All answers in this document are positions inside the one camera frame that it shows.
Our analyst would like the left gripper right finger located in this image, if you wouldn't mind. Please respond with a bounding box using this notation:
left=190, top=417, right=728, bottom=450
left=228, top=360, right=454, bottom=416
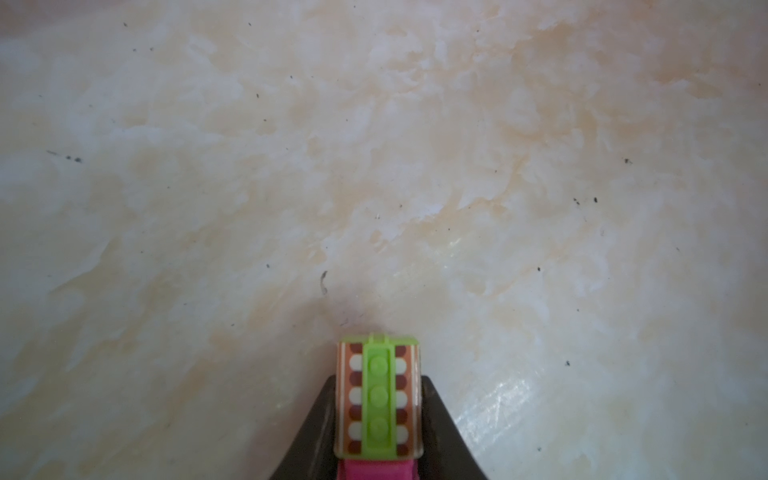
left=418, top=375, right=488, bottom=480

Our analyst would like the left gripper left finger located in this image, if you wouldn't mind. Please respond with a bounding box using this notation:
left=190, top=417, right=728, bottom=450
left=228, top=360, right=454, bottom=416
left=270, top=375, right=338, bottom=480

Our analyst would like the pink green toy car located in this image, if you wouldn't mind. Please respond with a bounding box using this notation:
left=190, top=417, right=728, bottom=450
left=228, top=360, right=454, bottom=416
left=334, top=334, right=424, bottom=480

